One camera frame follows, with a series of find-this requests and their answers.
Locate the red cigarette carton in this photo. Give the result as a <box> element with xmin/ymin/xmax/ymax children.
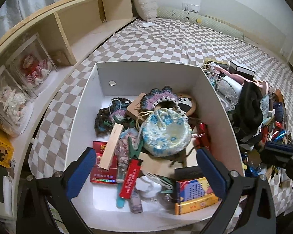
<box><xmin>90</xmin><ymin>141</ymin><xmax>118</xmax><ymax>184</ymax></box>

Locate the yellow blue cigarette pack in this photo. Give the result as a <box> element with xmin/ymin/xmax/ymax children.
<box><xmin>175</xmin><ymin>177</ymin><xmax>219</xmax><ymax>215</ymax></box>

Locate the light wooden block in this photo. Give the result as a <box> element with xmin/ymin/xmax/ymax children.
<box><xmin>99</xmin><ymin>124</ymin><xmax>124</xmax><ymax>170</ymax></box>

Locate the black fabric headband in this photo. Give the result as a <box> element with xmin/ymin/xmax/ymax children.
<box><xmin>232</xmin><ymin>82</ymin><xmax>263</xmax><ymax>140</ymax></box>

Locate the red lighter with text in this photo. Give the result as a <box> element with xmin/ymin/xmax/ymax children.
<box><xmin>119</xmin><ymin>159</ymin><xmax>143</xmax><ymax>199</ymax></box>

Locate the panda wooden round mirror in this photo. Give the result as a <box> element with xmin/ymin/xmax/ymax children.
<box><xmin>177</xmin><ymin>94</ymin><xmax>197</xmax><ymax>116</ymax></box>

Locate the black white gift box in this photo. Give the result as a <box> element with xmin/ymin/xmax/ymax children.
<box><xmin>229</xmin><ymin>61</ymin><xmax>255</xmax><ymax>81</ymax></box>

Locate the white doll display box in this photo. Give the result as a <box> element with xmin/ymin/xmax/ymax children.
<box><xmin>0</xmin><ymin>66</ymin><xmax>34</xmax><ymax>137</ymax></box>

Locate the purple crochet fan coaster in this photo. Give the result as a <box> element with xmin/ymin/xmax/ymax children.
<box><xmin>140</xmin><ymin>86</ymin><xmax>179</xmax><ymax>111</ymax></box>

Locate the red doll display box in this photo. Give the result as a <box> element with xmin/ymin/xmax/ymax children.
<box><xmin>6</xmin><ymin>33</ymin><xmax>57</xmax><ymax>99</ymax></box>

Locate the wooden bedside shelf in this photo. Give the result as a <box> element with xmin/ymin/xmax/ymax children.
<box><xmin>0</xmin><ymin>0</ymin><xmax>138</xmax><ymax>137</ymax></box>

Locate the long green bolster pillow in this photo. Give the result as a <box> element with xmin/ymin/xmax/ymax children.
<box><xmin>157</xmin><ymin>6</ymin><xmax>245</xmax><ymax>41</ymax></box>

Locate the checkered bed sheet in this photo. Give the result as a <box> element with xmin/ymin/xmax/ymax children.
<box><xmin>28</xmin><ymin>18</ymin><xmax>293</xmax><ymax>215</ymax></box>

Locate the white fluffy pillow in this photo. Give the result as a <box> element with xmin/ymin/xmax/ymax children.
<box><xmin>133</xmin><ymin>0</ymin><xmax>158</xmax><ymax>22</ymax></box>

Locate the floral blue drawstring pouch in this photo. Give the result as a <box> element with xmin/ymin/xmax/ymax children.
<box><xmin>142</xmin><ymin>108</ymin><xmax>192</xmax><ymax>157</ymax></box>

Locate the white wall socket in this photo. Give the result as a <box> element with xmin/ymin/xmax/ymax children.
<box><xmin>182</xmin><ymin>3</ymin><xmax>200</xmax><ymax>13</ymax></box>

